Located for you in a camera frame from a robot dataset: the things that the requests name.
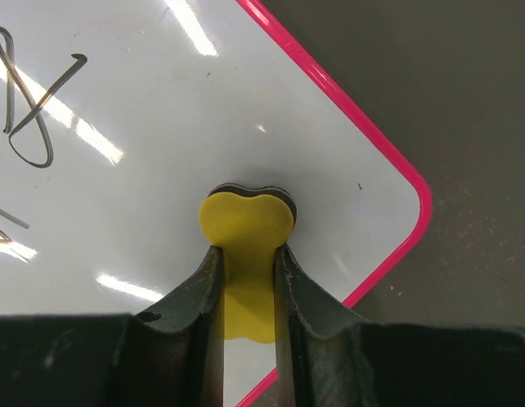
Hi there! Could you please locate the pink framed whiteboard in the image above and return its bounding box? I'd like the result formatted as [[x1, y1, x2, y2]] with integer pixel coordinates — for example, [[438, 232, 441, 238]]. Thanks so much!
[[0, 1, 431, 406]]

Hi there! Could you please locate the yellow bone shaped eraser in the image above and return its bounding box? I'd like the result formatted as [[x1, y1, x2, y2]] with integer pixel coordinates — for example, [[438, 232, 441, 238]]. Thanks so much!
[[198, 183, 297, 344]]

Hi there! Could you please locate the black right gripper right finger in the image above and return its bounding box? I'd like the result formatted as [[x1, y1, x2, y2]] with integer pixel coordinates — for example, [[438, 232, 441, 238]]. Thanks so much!
[[274, 246, 525, 406]]

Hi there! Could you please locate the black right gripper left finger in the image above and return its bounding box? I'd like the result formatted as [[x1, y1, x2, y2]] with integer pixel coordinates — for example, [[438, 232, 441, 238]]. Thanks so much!
[[0, 247, 224, 406]]

